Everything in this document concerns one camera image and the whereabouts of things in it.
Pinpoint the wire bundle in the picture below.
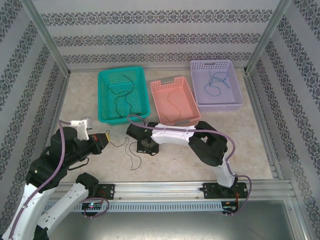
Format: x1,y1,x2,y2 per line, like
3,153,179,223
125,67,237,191
104,128,142,172
211,72,228,82

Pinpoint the thin black cable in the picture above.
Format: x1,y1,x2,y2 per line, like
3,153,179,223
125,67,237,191
113,74,135,120
107,84,142,120

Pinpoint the teal plastic basket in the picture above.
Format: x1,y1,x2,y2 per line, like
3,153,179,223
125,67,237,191
97,65,152,126

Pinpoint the thin orange cable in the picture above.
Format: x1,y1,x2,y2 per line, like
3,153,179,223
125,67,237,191
159,84,187,123

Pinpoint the pink plastic basket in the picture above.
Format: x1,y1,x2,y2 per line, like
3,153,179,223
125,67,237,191
149,76,202,127

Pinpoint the purple plastic basket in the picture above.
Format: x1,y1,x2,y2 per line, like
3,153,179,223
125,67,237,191
189,58,244,112

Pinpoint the thin blue cable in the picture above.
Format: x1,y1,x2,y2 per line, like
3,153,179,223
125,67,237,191
209,72,230,89
204,70,223,98

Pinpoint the small circuit board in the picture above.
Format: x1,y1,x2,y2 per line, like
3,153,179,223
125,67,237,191
81,202,103,210
223,201,240,213

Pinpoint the grey metal panel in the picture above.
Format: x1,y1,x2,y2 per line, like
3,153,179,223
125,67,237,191
14,198,310,240

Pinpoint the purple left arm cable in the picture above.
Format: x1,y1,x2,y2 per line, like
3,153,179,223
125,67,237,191
7,119,110,240

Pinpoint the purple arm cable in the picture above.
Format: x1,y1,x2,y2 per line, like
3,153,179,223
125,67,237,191
126,114,252,216
7,119,110,240

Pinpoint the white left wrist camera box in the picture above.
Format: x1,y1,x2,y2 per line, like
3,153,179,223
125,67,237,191
69,116,94,141

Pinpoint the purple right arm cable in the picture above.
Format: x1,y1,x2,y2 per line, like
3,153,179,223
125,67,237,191
126,114,252,216

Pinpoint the aluminium table side rail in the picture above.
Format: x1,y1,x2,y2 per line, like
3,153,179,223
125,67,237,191
242,71,287,181
33,72,72,183

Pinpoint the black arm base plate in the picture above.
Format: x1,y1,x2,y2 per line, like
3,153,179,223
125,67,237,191
88,183,116,201
202,182,250,200

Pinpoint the aluminium mounting rail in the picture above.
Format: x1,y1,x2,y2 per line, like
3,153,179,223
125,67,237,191
49,180,293,201

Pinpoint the white slotted cable duct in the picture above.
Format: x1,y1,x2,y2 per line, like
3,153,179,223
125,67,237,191
44,201,224,213

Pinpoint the aluminium frame post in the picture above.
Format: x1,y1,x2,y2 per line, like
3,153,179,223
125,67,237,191
242,0,294,75
19,0,72,76

